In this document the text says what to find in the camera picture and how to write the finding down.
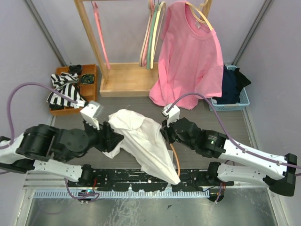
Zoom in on white t shirt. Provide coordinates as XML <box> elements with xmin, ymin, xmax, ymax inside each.
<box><xmin>104</xmin><ymin>109</ymin><xmax>180</xmax><ymax>185</ymax></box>

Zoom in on orange hanger with metal hook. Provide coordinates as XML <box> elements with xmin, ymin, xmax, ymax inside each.
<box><xmin>169</xmin><ymin>143</ymin><xmax>181</xmax><ymax>178</ymax></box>

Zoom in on yellow hanger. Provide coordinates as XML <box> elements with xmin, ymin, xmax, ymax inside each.
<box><xmin>147</xmin><ymin>1</ymin><xmax>166</xmax><ymax>69</ymax></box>

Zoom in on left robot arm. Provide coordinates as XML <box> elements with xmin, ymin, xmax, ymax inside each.
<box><xmin>0</xmin><ymin>121</ymin><xmax>124</xmax><ymax>186</ymax></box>

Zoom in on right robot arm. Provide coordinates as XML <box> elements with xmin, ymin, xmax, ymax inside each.
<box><xmin>160</xmin><ymin>118</ymin><xmax>297</xmax><ymax>197</ymax></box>

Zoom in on black white striped shirt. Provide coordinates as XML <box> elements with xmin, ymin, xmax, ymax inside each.
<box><xmin>47</xmin><ymin>73</ymin><xmax>87</xmax><ymax>111</ymax></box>

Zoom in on pink t shirt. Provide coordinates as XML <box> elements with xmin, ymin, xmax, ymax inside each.
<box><xmin>149</xmin><ymin>0</ymin><xmax>223</xmax><ymax>106</ymax></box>

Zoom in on natural wood hanger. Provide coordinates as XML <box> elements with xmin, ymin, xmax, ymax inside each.
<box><xmin>185</xmin><ymin>0</ymin><xmax>213</xmax><ymax>31</ymax></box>

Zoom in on green hanger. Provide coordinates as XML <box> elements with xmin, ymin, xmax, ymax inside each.
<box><xmin>146</xmin><ymin>1</ymin><xmax>160</xmax><ymax>70</ymax></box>

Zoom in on light pink hanger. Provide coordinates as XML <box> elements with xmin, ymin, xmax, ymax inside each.
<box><xmin>139</xmin><ymin>0</ymin><xmax>155</xmax><ymax>67</ymax></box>

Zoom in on wooden clothes rack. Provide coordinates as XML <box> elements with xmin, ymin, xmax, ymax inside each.
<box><xmin>73</xmin><ymin>0</ymin><xmax>213</xmax><ymax>97</ymax></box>

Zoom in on green black rolled socks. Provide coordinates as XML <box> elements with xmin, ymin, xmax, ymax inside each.
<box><xmin>80</xmin><ymin>74</ymin><xmax>95</xmax><ymax>85</ymax></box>

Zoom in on dark navy garment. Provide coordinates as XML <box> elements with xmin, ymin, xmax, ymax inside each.
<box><xmin>214</xmin><ymin>65</ymin><xmax>240</xmax><ymax>105</ymax></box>

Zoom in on blue plastic basket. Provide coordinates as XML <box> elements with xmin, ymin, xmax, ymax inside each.
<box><xmin>209</xmin><ymin>65</ymin><xmax>250</xmax><ymax>111</ymax></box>

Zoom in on black garment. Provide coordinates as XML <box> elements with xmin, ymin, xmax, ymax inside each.
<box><xmin>234</xmin><ymin>68</ymin><xmax>252</xmax><ymax>92</ymax></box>

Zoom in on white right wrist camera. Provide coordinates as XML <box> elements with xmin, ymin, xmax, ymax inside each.
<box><xmin>161</xmin><ymin>103</ymin><xmax>180</xmax><ymax>127</ymax></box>

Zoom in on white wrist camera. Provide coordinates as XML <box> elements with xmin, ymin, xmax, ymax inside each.
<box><xmin>80</xmin><ymin>101</ymin><xmax>104</xmax><ymax>130</ymax></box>
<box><xmin>161</xmin><ymin>103</ymin><xmax>180</xmax><ymax>127</ymax></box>

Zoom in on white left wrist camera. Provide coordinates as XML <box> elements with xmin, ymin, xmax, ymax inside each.
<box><xmin>80</xmin><ymin>101</ymin><xmax>104</xmax><ymax>130</ymax></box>

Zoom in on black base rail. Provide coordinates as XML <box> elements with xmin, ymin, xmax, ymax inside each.
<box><xmin>67</xmin><ymin>169</ymin><xmax>234</xmax><ymax>196</ymax></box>

